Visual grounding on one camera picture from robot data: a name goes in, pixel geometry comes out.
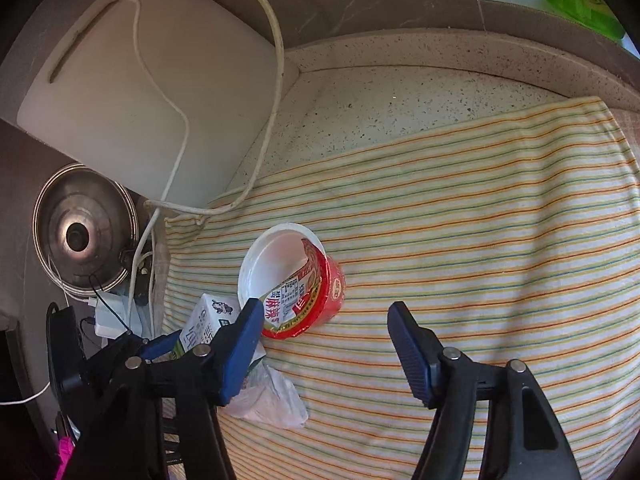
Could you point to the white cutting board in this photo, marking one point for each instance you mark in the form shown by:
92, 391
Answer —
163, 96

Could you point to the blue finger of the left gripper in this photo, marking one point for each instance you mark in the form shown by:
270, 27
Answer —
159, 346

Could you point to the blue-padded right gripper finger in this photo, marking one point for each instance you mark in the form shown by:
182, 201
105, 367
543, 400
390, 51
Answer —
524, 439

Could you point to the striped cloth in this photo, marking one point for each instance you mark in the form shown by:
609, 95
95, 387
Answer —
513, 237

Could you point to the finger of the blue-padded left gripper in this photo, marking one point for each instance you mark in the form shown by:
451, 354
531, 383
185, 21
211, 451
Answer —
154, 414

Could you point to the red yogurt cup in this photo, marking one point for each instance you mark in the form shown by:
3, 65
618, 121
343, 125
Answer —
298, 283

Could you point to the clear plastic bag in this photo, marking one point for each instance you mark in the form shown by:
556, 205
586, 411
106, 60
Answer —
268, 397

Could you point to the green white carton box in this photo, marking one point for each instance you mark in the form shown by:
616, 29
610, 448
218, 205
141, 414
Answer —
210, 313

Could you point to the white charger plug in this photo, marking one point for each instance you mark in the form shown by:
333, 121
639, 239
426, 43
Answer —
109, 315

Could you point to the steel pot lid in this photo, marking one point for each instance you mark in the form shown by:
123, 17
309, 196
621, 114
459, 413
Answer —
82, 225

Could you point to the pink sleeve forearm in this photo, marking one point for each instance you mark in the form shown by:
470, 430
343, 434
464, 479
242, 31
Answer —
65, 451

